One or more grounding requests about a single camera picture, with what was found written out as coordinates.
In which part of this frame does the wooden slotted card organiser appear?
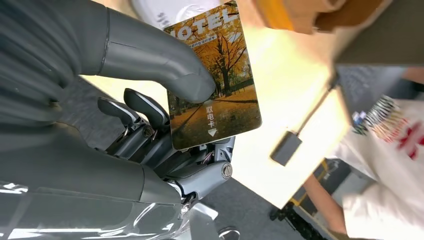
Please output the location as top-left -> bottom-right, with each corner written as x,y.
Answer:
251,0 -> 387,36

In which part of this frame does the small black square device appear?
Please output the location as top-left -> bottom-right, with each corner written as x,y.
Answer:
269,130 -> 303,167

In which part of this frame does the black device cable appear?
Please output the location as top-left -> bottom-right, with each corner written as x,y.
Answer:
296,74 -> 339,135

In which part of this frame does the person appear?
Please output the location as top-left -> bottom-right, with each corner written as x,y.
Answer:
302,66 -> 424,240

